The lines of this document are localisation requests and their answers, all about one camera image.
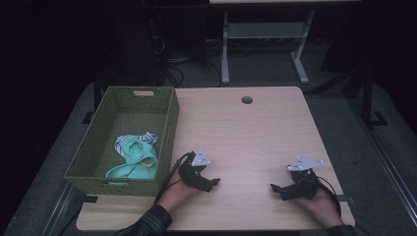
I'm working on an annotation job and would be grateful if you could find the person's right hand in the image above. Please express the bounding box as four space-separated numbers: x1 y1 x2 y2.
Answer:
294 187 344 228

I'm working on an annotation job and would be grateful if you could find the white metal stand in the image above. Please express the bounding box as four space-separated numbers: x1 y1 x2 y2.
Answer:
220 10 316 87

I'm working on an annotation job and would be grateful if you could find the grey metal floor rail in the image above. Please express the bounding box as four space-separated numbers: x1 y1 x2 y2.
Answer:
346 96 417 228

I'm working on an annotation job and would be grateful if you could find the black metal frame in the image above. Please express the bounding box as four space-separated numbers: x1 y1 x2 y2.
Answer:
359 63 389 130

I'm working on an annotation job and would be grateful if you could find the right hand-held gripper black cable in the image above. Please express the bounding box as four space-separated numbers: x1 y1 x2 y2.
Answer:
315 176 343 218

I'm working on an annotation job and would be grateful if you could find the hand-held gripper black cable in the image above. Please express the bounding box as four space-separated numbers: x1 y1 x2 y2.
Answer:
315 176 343 218
153 150 195 206

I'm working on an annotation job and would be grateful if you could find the left hand-held gripper black cable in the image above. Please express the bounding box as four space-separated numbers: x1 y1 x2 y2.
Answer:
153 150 195 206

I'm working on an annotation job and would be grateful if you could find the green woven basket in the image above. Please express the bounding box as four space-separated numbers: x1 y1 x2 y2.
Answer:
63 86 181 197

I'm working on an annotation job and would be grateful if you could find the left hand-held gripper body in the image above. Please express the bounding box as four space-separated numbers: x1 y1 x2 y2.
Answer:
177 147 212 192

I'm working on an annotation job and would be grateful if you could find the bundle of black floor cables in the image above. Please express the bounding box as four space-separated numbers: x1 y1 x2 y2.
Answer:
156 34 222 89

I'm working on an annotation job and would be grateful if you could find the mint green small garment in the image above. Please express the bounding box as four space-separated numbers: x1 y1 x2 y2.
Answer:
105 131 159 180

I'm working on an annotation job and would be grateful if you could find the grey tape strip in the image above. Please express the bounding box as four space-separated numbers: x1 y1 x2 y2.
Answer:
335 194 356 207

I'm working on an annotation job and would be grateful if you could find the black upright post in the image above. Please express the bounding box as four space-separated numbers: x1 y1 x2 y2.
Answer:
92 74 103 112

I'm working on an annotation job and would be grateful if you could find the person's left hand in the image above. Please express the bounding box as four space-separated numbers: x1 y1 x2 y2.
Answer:
159 170 202 212

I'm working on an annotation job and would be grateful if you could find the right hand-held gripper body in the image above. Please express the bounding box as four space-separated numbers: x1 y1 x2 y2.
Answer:
286 156 327 201

